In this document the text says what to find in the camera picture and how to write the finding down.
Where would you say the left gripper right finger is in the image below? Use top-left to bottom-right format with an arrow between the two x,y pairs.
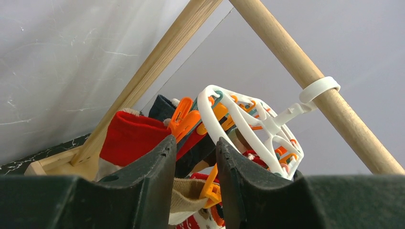
216,138 -> 405,229

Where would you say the white sock hanger with clips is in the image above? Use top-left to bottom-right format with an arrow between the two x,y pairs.
168,76 -> 341,209

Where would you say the brown striped sock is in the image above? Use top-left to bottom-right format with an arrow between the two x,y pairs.
168,178 -> 208,225

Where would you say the navy sock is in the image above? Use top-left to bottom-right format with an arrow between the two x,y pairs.
148,94 -> 216,178

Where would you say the wooden clothes rack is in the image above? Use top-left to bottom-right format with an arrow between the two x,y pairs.
25,0 -> 405,165

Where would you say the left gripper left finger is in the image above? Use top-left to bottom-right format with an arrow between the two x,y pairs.
0,136 -> 176,229

